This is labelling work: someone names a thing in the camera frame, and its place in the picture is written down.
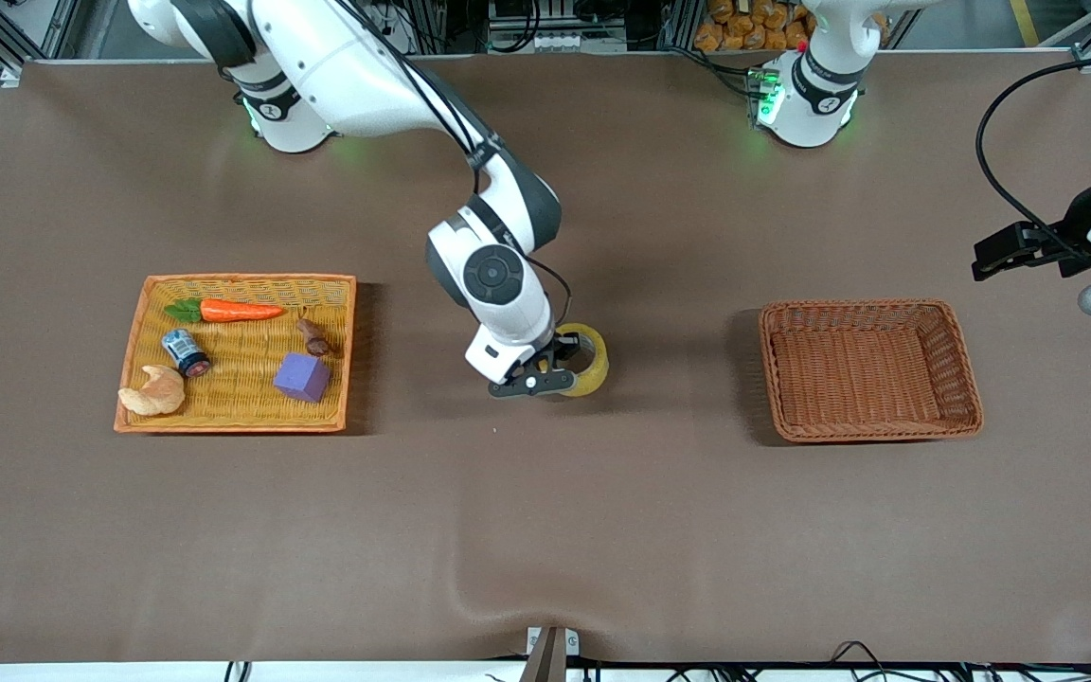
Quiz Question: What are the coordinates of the yellow packing tape roll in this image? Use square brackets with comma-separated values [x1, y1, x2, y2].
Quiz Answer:
[545, 323, 610, 399]

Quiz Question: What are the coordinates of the large table cover sheet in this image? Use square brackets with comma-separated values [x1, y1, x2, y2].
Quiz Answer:
[0, 49, 1091, 666]

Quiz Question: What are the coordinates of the brown wicker basket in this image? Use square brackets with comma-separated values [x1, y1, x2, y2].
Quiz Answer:
[759, 299, 985, 444]

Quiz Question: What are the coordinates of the purple foam cube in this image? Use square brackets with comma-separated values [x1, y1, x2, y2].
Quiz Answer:
[273, 352, 331, 404]

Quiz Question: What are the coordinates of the orange toy carrot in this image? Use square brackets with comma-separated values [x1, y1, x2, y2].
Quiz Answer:
[165, 297, 286, 325]

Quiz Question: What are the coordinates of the yellow woven tray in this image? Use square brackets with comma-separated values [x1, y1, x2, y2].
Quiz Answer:
[114, 274, 358, 435]

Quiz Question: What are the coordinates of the white power strip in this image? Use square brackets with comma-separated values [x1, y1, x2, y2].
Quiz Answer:
[489, 27, 596, 54]
[370, 0, 416, 57]

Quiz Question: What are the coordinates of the small blue white can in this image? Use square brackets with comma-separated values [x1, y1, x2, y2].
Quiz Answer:
[161, 329, 212, 379]

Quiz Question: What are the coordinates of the toy croissant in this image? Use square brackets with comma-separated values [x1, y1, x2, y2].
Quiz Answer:
[117, 366, 187, 418]

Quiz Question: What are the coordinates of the orange snack bag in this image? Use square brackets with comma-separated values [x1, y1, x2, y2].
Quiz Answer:
[693, 0, 814, 54]

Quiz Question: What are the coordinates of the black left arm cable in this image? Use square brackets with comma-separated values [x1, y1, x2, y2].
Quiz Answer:
[975, 49, 1091, 261]

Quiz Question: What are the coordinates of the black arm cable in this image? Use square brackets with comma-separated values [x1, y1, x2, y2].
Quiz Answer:
[975, 49, 1091, 261]
[332, 0, 574, 329]

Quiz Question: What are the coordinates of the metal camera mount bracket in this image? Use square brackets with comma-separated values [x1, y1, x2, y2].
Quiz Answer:
[519, 625, 581, 682]

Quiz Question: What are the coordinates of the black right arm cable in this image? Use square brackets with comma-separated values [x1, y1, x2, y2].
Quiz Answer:
[332, 0, 574, 329]

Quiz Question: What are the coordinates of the black floor cable bundle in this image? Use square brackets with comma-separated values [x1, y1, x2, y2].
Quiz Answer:
[593, 640, 1091, 682]

